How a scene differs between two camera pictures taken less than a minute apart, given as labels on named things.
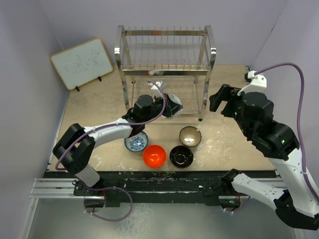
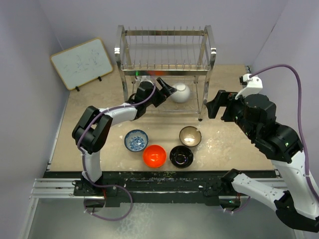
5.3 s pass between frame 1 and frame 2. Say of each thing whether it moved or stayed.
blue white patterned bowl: stayed
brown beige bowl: stayed
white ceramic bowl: moved
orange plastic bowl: stayed
